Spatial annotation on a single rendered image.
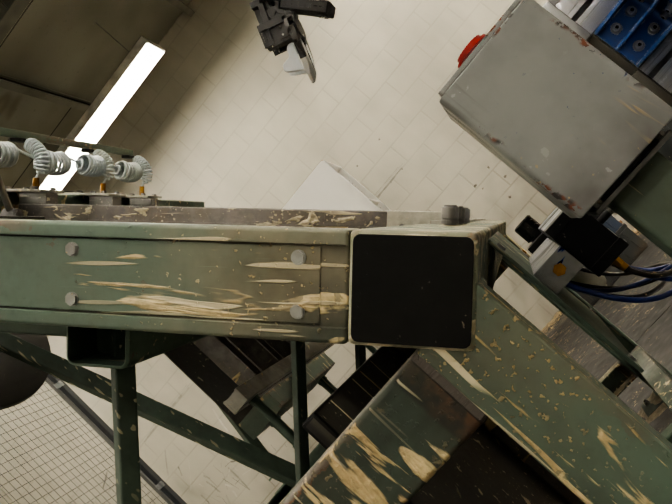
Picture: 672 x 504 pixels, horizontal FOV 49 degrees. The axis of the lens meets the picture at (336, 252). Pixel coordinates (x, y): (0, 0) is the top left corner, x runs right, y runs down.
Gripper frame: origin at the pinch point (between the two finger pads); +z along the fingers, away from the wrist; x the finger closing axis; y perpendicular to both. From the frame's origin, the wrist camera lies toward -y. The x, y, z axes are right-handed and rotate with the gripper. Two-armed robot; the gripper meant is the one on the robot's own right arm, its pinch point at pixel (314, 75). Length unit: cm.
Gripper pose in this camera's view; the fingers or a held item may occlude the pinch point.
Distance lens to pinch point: 162.7
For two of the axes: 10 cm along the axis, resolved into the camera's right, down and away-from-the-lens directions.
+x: -2.2, 0.3, -9.7
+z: 3.6, 9.3, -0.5
